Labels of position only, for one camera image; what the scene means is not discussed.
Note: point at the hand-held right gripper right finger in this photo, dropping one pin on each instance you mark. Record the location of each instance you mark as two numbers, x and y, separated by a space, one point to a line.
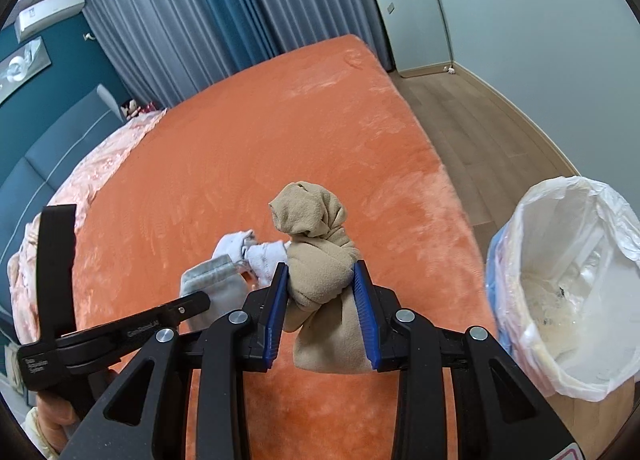
367 325

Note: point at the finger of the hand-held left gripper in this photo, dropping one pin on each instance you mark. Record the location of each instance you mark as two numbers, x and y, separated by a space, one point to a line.
56 265
187 305

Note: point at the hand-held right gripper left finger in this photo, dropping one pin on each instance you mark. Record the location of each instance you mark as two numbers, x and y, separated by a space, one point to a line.
275 320

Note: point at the grey sock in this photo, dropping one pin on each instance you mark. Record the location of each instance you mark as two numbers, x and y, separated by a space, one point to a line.
215 290
262 255

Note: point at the tan knotted cloth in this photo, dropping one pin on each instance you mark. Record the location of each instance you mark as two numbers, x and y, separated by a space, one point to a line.
320 285

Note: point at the trash bin with white liner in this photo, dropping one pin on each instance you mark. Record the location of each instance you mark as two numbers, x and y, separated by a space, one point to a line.
530 240

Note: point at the person's left forearm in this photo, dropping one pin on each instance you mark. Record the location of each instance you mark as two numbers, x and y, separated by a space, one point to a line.
36 432

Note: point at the person's left hand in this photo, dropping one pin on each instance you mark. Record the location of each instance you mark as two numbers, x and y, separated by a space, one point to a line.
52 415

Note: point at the pink floral quilt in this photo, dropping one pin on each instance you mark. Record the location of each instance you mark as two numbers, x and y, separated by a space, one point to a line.
100 175

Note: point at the blue padded headboard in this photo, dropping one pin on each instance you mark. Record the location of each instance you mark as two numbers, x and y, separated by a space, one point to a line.
45 165

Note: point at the orange bed blanket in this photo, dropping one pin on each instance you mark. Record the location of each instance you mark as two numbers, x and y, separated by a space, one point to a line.
250 150

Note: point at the small plush doll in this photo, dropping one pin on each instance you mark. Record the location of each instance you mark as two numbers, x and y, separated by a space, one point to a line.
131 108

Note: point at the white air conditioner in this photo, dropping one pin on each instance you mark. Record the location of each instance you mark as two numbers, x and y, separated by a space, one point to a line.
50 10

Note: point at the standing floor mirror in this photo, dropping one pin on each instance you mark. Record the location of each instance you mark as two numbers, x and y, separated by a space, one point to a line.
410 5

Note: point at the framed wall picture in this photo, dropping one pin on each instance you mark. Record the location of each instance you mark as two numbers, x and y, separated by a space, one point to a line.
22 67

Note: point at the wall hook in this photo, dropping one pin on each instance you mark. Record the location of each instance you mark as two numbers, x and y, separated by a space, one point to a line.
89 35

